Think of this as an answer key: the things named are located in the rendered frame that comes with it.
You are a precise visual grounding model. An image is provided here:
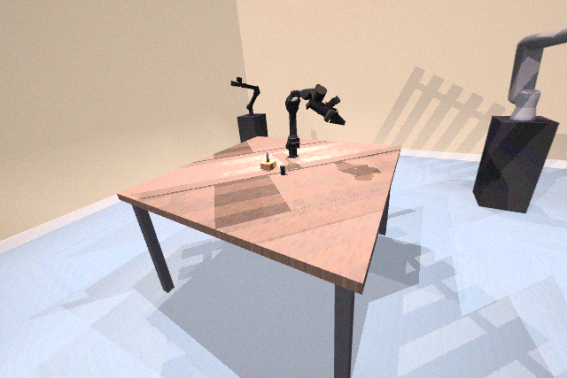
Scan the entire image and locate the tan rectangular block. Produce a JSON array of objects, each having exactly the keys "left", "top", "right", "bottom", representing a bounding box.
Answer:
[{"left": 260, "top": 160, "right": 276, "bottom": 170}]

